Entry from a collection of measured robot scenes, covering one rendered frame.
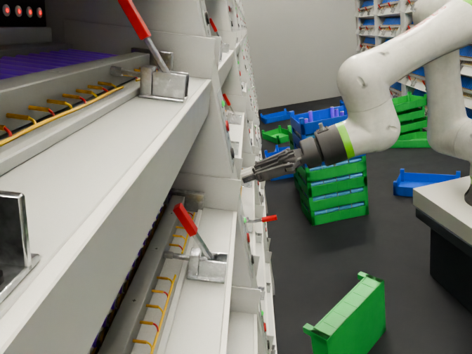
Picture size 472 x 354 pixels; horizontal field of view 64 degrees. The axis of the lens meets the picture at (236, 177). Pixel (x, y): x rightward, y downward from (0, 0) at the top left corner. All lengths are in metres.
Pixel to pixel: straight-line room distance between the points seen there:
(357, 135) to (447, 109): 0.51
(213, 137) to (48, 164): 0.36
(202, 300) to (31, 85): 0.25
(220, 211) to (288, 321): 0.93
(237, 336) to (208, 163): 0.27
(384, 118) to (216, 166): 0.49
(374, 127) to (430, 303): 0.79
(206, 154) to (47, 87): 0.31
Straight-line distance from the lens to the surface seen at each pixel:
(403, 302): 1.51
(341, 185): 1.91
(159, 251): 0.41
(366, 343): 1.30
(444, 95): 1.35
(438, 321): 1.46
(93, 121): 0.26
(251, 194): 1.08
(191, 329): 0.36
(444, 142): 1.39
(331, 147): 0.91
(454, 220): 1.34
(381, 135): 0.92
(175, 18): 0.51
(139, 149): 0.21
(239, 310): 0.66
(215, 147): 0.52
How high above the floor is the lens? 0.98
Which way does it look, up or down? 21 degrees down
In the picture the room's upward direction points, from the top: 11 degrees counter-clockwise
